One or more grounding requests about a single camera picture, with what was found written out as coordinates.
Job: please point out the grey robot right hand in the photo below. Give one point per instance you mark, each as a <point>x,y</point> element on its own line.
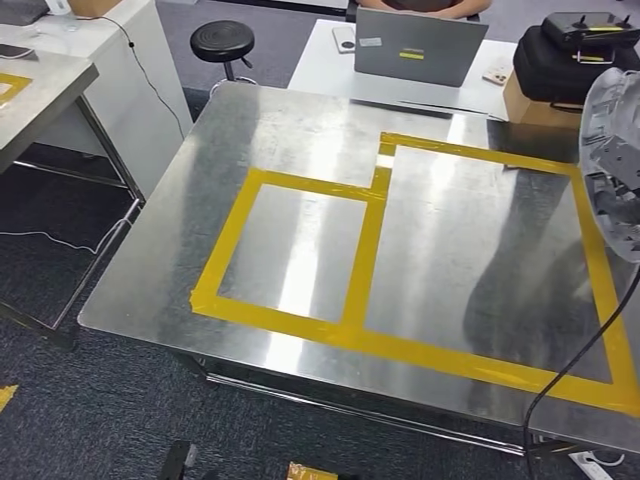
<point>617,166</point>

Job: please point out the cardboard box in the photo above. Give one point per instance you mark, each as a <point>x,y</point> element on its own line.
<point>95,6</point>
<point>535,109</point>

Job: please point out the black bag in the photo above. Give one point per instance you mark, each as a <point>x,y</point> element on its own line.
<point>550,73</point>

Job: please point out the beige phone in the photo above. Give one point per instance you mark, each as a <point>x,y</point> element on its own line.
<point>497,74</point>

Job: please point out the person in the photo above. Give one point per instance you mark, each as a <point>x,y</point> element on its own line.
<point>425,5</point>

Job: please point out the white power adapter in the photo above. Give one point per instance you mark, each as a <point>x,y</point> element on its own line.
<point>592,467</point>

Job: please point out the white phone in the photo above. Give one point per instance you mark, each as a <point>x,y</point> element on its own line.
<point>344,40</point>

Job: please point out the yellow floor tape outline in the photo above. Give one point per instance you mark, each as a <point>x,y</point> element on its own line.
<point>310,472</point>
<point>7,396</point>

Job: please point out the black round stool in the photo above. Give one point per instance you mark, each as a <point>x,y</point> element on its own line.
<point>223,40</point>

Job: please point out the white cabinet desk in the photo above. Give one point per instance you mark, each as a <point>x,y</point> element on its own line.
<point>135,112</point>

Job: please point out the dark grey laptop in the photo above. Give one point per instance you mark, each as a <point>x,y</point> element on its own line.
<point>23,10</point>

